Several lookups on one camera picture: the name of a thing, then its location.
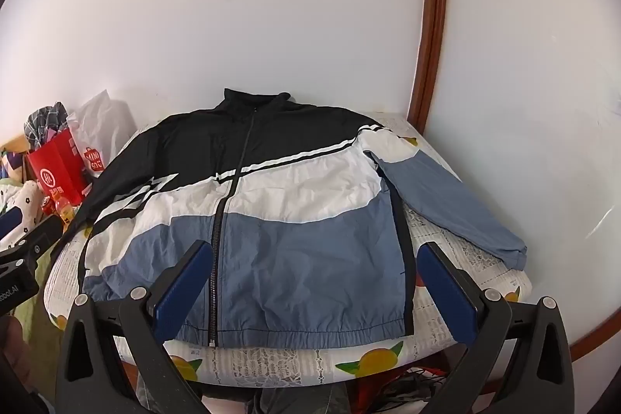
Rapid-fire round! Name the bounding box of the black white blue jacket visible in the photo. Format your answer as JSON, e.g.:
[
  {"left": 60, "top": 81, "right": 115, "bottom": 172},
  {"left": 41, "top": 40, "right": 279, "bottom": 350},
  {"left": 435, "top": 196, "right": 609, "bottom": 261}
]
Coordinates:
[{"left": 52, "top": 88, "right": 529, "bottom": 349}]

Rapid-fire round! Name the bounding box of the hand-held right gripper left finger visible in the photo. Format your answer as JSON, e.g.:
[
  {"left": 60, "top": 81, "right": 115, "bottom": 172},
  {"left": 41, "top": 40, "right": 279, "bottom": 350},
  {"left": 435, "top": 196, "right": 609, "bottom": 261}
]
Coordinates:
[{"left": 55, "top": 241, "right": 215, "bottom": 414}]

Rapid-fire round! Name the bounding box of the brown wooden door frame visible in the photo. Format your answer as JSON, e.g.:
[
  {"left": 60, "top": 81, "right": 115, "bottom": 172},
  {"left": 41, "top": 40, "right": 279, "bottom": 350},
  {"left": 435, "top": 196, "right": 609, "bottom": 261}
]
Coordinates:
[{"left": 406, "top": 0, "right": 603, "bottom": 362}]

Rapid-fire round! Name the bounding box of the white polka dot cloth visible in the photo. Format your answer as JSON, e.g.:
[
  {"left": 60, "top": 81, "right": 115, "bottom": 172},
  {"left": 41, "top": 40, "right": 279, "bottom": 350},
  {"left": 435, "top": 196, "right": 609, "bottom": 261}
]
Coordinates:
[{"left": 0, "top": 180, "right": 45, "bottom": 250}]

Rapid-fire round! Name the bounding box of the tangle of cables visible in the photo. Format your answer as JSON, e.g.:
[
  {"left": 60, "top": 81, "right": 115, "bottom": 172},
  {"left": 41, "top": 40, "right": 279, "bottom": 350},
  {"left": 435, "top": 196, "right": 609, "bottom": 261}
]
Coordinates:
[{"left": 376, "top": 363, "right": 469, "bottom": 414}]

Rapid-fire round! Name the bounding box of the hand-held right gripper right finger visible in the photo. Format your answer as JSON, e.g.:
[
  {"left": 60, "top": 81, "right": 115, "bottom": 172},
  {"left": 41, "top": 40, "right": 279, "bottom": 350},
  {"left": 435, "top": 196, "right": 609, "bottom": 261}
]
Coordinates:
[{"left": 418, "top": 242, "right": 576, "bottom": 414}]

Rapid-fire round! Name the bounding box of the fruit print tablecloth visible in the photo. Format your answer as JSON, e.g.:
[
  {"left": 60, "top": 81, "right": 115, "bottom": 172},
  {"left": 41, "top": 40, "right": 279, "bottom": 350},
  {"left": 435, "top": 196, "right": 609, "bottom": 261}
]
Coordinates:
[{"left": 43, "top": 108, "right": 533, "bottom": 388}]

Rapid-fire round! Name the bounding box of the light green cloth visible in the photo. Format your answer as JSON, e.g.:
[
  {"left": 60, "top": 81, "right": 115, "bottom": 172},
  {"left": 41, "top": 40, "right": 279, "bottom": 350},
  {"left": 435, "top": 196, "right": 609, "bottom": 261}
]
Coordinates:
[{"left": 14, "top": 244, "right": 66, "bottom": 337}]

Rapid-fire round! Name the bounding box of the dark grey cloth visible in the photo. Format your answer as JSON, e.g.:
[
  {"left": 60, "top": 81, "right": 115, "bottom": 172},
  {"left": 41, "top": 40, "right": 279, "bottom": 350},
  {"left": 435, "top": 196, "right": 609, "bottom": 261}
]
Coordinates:
[{"left": 245, "top": 386, "right": 343, "bottom": 414}]

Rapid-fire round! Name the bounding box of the plaid cloth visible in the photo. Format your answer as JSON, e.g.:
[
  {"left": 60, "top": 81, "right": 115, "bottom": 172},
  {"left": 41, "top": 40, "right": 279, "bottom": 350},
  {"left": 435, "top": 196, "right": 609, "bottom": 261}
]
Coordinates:
[{"left": 24, "top": 102, "right": 69, "bottom": 151}]

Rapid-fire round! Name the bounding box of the red paper bag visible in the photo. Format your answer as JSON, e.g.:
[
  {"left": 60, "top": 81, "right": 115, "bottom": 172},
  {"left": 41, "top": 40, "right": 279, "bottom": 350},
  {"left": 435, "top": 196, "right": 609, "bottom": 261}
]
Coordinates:
[{"left": 26, "top": 130, "right": 94, "bottom": 207}]

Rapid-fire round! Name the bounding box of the white plastic bag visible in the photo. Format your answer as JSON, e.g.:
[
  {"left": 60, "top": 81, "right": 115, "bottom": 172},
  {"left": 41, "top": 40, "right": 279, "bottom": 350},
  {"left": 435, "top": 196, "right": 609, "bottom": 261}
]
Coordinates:
[{"left": 67, "top": 89, "right": 137, "bottom": 178}]

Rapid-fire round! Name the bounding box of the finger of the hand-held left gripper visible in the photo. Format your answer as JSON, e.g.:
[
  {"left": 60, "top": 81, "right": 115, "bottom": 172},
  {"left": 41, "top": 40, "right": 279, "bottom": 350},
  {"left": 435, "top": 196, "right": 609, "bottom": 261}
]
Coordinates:
[{"left": 0, "top": 207, "right": 25, "bottom": 241}]

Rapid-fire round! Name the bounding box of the orange drink bottle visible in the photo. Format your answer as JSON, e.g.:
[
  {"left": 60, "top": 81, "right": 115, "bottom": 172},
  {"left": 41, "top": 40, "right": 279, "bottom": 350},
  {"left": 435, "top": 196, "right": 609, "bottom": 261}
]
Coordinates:
[{"left": 43, "top": 195, "right": 79, "bottom": 228}]

